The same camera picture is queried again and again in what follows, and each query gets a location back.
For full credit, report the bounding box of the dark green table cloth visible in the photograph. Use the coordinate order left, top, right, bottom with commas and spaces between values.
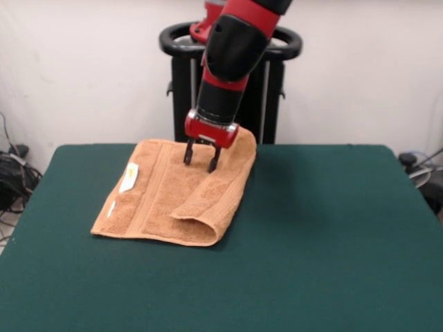
0, 143, 443, 332

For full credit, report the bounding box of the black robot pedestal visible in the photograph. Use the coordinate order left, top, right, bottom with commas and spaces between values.
159, 21, 304, 145

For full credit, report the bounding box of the orange terry towel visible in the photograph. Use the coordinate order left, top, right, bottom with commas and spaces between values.
90, 127, 258, 248

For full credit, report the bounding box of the black grey stand foot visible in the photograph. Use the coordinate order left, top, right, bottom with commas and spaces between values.
7, 143, 31, 158
397, 151, 443, 216

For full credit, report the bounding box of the black floor cable bundle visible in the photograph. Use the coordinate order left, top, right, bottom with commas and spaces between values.
0, 110, 44, 247

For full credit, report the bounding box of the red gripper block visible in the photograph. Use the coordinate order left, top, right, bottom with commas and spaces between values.
183, 108, 240, 174

